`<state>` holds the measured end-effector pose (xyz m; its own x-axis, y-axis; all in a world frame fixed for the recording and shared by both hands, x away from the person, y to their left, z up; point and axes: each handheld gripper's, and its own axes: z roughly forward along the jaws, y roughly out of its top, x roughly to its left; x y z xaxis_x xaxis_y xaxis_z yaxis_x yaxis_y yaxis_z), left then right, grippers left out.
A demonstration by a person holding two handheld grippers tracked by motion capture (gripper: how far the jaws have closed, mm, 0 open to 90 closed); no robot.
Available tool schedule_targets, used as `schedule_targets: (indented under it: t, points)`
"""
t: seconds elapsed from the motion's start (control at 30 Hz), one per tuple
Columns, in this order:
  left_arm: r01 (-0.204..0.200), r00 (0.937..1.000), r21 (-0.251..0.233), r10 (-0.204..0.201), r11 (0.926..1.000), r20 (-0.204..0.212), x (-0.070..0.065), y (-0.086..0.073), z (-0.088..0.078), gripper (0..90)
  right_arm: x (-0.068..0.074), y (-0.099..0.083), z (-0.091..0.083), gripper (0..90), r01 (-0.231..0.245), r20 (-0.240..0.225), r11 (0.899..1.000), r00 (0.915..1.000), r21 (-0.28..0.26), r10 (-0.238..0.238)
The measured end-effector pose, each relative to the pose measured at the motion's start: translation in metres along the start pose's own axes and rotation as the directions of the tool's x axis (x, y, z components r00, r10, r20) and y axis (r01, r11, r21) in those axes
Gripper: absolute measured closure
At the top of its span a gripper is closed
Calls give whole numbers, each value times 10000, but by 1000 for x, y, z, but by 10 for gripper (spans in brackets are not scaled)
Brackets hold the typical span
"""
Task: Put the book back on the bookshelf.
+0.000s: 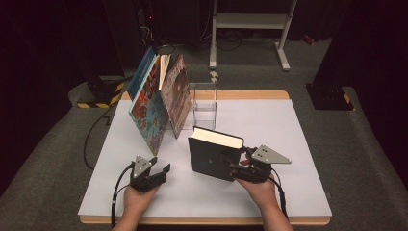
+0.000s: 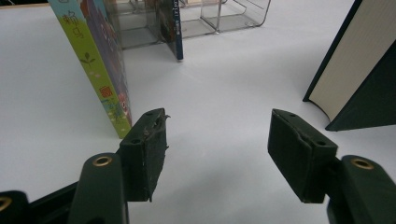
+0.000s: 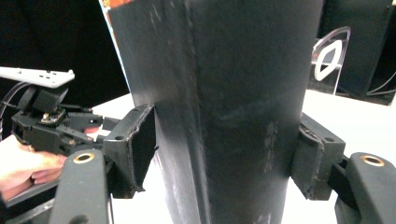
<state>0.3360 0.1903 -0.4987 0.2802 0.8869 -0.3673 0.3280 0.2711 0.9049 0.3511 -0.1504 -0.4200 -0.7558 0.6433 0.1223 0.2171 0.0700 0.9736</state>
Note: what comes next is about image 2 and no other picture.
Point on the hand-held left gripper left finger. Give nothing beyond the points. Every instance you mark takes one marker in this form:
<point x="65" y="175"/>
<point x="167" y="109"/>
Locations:
<point x="143" y="161"/>

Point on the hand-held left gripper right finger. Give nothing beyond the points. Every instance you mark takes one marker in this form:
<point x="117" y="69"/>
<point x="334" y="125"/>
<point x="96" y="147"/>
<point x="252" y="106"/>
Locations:
<point x="299" y="155"/>

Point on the green and sky-blue picture book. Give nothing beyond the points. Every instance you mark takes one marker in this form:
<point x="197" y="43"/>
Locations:
<point x="93" y="71"/>

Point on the black hardcover book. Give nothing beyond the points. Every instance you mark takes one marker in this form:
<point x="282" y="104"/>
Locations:
<point x="358" y="62"/>

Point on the purple paperback book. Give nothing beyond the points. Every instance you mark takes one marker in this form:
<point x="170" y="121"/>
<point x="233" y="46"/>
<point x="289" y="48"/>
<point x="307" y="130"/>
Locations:
<point x="172" y="28"/>

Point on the clear acrylic book rack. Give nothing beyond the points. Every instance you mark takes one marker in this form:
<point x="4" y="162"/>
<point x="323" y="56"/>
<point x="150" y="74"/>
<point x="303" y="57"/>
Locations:
<point x="227" y="21"/>

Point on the wooden table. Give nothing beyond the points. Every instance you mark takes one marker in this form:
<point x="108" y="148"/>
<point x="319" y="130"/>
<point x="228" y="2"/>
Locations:
<point x="25" y="5"/>

